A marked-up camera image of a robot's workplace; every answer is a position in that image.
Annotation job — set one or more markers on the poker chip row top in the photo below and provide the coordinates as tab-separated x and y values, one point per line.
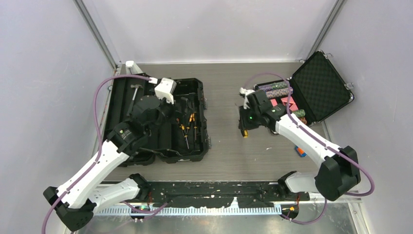
273	86

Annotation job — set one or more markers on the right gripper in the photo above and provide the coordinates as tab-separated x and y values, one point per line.
244	125

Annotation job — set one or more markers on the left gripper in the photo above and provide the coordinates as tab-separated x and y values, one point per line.
172	108

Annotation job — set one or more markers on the poker chip row orange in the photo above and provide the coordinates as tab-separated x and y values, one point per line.
303	120

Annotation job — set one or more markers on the black aluminium poker chip case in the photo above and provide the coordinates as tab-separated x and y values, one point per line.
318	89

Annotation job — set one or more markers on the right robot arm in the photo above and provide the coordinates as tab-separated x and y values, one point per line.
337	171

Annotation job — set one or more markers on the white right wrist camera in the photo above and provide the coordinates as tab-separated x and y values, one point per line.
245	93

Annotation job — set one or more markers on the white metronome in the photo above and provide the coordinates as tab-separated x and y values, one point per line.
132	67

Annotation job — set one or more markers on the pink card deck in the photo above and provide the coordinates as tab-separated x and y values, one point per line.
274	102

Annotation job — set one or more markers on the black plastic toolbox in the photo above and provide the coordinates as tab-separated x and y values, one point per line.
167	142

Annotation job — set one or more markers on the red card deck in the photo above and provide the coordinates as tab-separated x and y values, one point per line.
289	102

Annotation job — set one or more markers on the blue orange small object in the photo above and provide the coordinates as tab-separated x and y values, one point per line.
300	152

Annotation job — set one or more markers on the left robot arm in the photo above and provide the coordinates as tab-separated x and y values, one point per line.
76	201

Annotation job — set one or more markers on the poker chip row green red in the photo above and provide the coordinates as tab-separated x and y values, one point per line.
299	113

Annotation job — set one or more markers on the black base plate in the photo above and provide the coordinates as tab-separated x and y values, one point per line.
218	194

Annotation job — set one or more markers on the small steel hammer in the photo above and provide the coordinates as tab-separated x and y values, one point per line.
136	87

